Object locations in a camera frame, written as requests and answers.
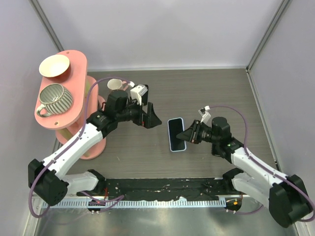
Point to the aluminium frame rail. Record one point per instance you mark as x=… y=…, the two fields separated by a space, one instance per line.
x=85 y=202

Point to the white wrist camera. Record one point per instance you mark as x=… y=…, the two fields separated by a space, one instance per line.
x=205 y=114
x=139 y=93

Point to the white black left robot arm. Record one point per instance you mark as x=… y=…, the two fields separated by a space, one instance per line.
x=48 y=178

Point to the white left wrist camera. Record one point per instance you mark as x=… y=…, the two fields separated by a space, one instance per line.
x=139 y=93

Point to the grey striped mug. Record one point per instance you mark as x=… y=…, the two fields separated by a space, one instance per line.
x=55 y=99

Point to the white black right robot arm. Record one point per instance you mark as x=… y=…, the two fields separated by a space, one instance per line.
x=284 y=196

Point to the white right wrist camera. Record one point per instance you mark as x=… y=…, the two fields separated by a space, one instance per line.
x=205 y=114

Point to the white bowl red outside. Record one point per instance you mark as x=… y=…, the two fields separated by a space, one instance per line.
x=55 y=68

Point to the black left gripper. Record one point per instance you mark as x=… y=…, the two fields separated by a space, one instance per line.
x=147 y=120

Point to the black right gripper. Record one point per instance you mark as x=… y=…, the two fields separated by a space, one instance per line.
x=192 y=133

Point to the pink tiered shelf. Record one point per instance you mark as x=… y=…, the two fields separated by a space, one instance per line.
x=85 y=98

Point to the pink mug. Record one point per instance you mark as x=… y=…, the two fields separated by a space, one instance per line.
x=117 y=84

